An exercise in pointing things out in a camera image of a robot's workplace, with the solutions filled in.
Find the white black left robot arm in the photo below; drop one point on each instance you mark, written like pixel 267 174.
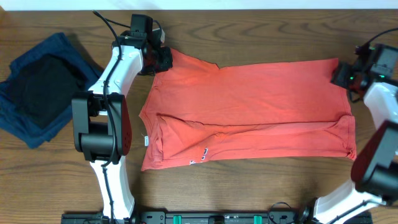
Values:
pixel 101 125

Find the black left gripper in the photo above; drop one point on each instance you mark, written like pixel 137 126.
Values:
pixel 166 59

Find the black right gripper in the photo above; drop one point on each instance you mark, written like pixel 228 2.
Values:
pixel 340 73

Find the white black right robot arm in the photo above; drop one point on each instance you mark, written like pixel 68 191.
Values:
pixel 373 179

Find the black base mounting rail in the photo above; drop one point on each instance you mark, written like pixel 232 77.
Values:
pixel 200 218

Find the red t-shirt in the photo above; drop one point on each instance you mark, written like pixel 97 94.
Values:
pixel 198 112

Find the folded black garment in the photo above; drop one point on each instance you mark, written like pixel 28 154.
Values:
pixel 44 88

